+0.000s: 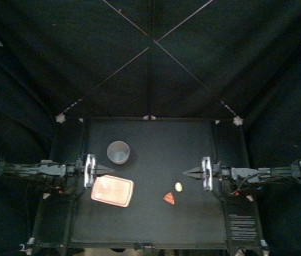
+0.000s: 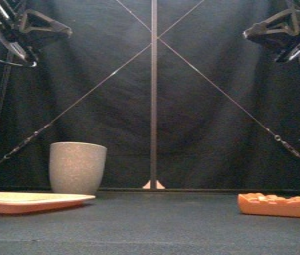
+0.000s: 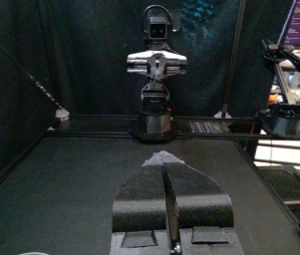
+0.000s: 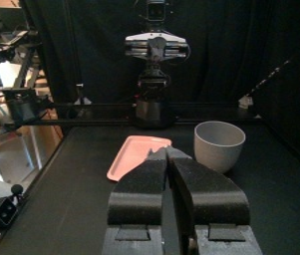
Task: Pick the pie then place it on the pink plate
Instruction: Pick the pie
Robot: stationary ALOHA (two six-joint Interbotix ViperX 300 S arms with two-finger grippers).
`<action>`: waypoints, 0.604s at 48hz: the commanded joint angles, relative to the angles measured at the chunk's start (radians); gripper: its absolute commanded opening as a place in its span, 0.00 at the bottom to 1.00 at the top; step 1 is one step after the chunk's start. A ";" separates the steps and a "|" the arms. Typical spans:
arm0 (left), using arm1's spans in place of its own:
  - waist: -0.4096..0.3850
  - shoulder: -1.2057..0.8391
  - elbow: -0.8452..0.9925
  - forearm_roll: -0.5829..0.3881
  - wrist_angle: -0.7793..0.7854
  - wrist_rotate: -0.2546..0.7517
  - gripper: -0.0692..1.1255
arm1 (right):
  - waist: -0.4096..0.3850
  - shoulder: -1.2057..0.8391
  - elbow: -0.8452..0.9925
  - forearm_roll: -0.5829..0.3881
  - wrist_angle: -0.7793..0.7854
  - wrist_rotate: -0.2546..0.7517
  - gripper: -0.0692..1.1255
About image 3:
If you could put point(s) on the black leader arm base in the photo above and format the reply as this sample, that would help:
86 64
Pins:
283 121

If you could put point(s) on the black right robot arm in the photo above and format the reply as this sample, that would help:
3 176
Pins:
156 109

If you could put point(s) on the black aluminium frame post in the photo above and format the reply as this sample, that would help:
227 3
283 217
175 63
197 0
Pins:
235 56

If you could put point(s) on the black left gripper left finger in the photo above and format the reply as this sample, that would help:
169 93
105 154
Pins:
139 196

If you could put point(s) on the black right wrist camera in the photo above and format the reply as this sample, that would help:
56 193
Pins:
157 28

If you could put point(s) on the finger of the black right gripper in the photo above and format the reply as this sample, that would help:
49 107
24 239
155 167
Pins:
152 68
163 68

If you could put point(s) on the ribbed label plate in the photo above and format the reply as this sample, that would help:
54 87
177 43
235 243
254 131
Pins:
205 127

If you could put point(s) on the white corner bracket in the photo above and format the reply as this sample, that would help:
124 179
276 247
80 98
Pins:
223 113
62 114

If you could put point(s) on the black mesh chair seat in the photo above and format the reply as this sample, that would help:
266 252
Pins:
290 182

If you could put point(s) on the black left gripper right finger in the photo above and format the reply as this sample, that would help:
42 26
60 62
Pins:
201 199

